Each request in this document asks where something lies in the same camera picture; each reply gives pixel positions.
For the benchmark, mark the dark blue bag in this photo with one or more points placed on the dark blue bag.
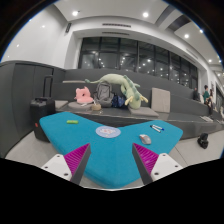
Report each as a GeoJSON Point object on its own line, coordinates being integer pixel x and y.
{"type": "Point", "coordinates": [118, 102]}

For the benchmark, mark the grey backpack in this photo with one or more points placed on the grey backpack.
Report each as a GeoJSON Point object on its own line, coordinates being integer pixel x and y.
{"type": "Point", "coordinates": [103, 94]}

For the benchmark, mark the grey flat seat cushion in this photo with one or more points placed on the grey flat seat cushion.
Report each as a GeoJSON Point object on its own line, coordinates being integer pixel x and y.
{"type": "Point", "coordinates": [144, 111]}

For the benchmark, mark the green marker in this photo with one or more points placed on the green marker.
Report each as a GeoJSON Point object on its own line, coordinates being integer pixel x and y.
{"type": "Point", "coordinates": [72, 122]}

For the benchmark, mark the beige square cushion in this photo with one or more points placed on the beige square cushion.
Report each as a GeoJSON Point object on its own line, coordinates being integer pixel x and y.
{"type": "Point", "coordinates": [160, 100]}

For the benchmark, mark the person in green shirt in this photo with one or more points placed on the person in green shirt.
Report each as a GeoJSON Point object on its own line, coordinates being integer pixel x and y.
{"type": "Point", "coordinates": [206, 95]}

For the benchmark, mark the blue table cover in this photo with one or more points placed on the blue table cover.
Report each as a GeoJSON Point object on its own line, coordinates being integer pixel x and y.
{"type": "Point", "coordinates": [111, 163]}

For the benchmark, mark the round white mouse pad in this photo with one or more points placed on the round white mouse pad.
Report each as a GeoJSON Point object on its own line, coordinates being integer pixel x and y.
{"type": "Point", "coordinates": [108, 132]}

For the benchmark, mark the pink plush toy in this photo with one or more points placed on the pink plush toy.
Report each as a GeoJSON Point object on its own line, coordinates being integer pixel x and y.
{"type": "Point", "coordinates": [83, 95]}

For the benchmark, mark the black capped marker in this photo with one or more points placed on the black capped marker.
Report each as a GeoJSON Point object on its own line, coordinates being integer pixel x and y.
{"type": "Point", "coordinates": [153, 127]}

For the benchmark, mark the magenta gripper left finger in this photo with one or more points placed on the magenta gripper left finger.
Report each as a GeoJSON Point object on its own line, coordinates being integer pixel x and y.
{"type": "Point", "coordinates": [77, 161]}

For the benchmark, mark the black bag on floor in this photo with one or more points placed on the black bag on floor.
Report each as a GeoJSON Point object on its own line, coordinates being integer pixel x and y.
{"type": "Point", "coordinates": [203, 140]}

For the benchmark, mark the blue capped marker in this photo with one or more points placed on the blue capped marker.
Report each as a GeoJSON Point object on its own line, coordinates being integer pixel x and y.
{"type": "Point", "coordinates": [158, 127]}

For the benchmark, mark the green dragon plush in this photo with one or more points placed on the green dragon plush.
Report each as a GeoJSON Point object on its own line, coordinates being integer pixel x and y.
{"type": "Point", "coordinates": [128, 89]}

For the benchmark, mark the person in dark clothes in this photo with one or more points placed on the person in dark clothes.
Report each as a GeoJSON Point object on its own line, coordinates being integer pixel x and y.
{"type": "Point", "coordinates": [196, 95]}

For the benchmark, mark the small tan basket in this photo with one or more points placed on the small tan basket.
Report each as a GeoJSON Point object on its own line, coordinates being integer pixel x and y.
{"type": "Point", "coordinates": [96, 107]}

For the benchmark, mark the grey round seat cushion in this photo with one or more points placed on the grey round seat cushion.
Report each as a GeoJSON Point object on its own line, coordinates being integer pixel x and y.
{"type": "Point", "coordinates": [79, 107]}

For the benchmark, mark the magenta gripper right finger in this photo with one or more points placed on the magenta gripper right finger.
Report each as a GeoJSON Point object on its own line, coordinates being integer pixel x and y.
{"type": "Point", "coordinates": [145, 160]}

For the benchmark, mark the grey computer mouse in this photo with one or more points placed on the grey computer mouse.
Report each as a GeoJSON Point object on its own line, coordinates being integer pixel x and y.
{"type": "Point", "coordinates": [145, 139]}

